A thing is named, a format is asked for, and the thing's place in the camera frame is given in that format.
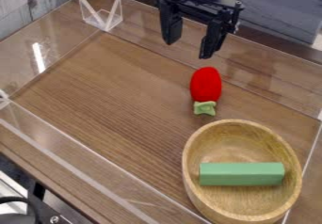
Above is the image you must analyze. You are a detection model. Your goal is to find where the red plush strawberry green stem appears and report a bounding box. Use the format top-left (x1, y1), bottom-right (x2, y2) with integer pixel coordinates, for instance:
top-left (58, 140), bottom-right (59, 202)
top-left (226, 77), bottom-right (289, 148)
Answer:
top-left (189, 67), bottom-right (222, 116)

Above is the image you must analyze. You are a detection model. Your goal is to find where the wooden bowl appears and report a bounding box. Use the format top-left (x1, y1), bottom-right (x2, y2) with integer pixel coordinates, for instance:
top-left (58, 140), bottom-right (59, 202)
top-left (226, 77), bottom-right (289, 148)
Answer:
top-left (182, 120), bottom-right (301, 224)

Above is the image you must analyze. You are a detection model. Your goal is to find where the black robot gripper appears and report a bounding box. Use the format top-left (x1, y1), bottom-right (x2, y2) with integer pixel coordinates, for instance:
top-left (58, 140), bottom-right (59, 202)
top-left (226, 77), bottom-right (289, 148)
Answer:
top-left (157, 0), bottom-right (244, 59)

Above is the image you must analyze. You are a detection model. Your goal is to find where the black metal table leg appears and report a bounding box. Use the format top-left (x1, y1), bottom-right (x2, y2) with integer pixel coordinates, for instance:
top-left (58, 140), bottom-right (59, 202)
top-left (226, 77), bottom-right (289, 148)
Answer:
top-left (27, 182), bottom-right (72, 224)

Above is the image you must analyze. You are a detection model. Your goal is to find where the black cable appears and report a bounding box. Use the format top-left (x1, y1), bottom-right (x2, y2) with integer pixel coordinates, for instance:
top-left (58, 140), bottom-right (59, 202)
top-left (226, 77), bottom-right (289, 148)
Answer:
top-left (0, 196), bottom-right (31, 224)

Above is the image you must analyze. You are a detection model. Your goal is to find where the clear acrylic table enclosure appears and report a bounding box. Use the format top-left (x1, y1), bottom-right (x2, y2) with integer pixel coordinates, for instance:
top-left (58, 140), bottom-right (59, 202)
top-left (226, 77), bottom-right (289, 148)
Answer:
top-left (0, 0), bottom-right (322, 224)

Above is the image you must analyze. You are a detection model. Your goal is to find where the green rectangular block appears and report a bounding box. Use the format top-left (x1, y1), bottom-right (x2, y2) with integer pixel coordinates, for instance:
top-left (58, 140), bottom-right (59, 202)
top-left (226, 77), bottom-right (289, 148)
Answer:
top-left (198, 162), bottom-right (285, 186)

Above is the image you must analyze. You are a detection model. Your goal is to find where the clear acrylic corner bracket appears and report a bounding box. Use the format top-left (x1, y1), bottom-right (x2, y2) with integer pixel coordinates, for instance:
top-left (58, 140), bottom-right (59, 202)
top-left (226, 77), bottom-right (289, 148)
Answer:
top-left (78, 0), bottom-right (122, 32)

